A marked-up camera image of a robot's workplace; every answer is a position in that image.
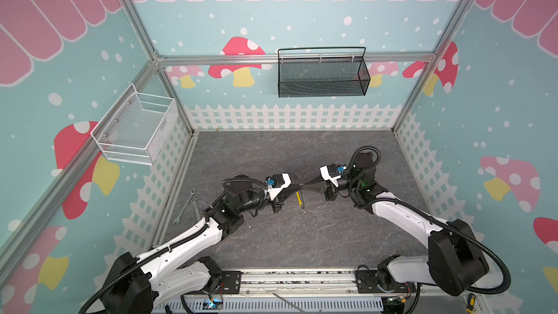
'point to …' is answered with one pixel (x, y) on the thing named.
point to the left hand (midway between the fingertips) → (298, 190)
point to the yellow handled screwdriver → (471, 299)
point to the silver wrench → (177, 220)
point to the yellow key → (299, 198)
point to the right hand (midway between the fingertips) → (302, 186)
